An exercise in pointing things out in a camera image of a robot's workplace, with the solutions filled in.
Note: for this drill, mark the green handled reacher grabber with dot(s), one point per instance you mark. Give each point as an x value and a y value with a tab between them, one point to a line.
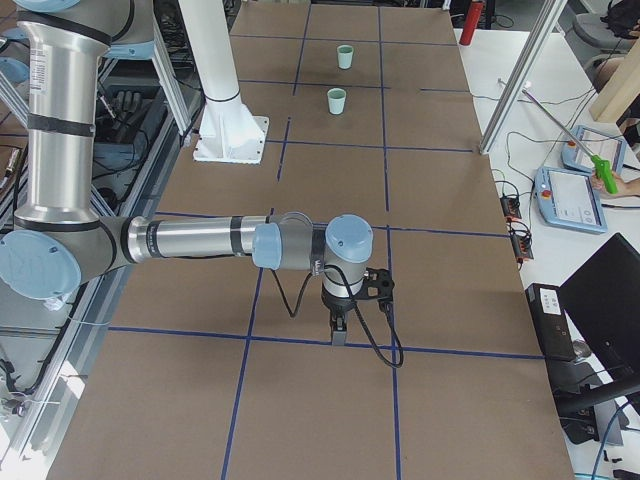
602	166

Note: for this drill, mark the white pedestal column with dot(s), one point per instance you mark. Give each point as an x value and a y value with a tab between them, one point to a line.
228	132

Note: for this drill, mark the person in black shirt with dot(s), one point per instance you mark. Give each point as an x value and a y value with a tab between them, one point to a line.
619	79

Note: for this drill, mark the near blue teach pendant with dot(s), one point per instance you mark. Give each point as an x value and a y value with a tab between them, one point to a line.
566	199

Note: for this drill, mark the black computer monitor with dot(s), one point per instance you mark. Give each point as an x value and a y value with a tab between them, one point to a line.
602	300

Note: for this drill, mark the orange black connector strip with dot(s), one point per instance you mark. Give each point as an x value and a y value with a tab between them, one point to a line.
521	241

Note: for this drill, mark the red bottle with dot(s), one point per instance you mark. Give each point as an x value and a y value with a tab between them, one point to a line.
472	18

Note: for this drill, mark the far blue teach pendant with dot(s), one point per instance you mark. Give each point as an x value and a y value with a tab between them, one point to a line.
607	146

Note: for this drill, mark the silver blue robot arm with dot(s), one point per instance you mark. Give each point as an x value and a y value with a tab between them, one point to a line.
59	242

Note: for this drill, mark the aluminium frame post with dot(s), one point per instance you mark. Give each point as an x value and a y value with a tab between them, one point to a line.
532	49

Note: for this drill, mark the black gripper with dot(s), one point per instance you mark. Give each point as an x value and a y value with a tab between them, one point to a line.
335	303

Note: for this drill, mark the mint green cup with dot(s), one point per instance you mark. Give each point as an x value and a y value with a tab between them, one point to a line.
336	98
345	55

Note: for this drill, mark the black desktop box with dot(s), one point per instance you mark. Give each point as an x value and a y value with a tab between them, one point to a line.
550	322

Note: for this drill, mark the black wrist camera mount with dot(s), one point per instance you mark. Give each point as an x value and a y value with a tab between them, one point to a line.
377	285

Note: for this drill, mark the blue teach pendant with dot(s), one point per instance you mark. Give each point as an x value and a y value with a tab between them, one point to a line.
566	199
607	146

